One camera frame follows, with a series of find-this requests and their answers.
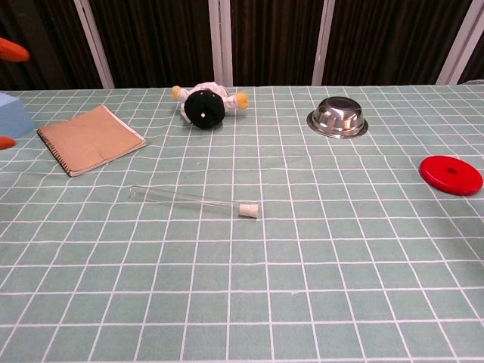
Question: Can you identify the small white stopper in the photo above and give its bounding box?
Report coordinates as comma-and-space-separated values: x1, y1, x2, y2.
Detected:
237, 203, 263, 219

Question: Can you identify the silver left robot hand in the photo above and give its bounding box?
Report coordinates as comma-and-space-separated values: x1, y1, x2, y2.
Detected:
0, 36, 31, 151

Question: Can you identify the transparent glass test tube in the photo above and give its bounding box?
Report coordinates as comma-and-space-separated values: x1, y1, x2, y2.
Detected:
129, 185, 243, 216

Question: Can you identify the brown spiral notebook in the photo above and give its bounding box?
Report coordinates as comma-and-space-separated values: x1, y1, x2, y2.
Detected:
36, 104, 147, 178

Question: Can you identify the white metal frame post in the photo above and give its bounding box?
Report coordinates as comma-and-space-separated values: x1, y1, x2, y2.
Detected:
436, 0, 484, 85
312, 0, 336, 86
73, 0, 116, 90
208, 0, 234, 87

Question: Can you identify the red plastic disc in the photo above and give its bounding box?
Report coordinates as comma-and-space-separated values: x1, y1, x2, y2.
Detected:
419, 155, 484, 197

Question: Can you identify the light blue foam block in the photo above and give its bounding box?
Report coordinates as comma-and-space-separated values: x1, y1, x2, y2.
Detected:
0, 92, 35, 139

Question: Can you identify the upturned stainless steel bowl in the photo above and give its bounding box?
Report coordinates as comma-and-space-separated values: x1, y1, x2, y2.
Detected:
306, 96, 370, 141

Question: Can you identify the plush doll with black hair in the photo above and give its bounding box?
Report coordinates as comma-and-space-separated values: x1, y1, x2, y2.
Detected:
171, 82, 251, 132

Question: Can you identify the green checked tablecloth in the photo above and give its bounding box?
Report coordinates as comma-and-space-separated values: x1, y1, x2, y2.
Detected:
0, 79, 484, 363

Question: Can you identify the black curtain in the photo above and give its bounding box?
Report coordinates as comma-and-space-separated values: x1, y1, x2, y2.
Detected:
0, 0, 484, 91

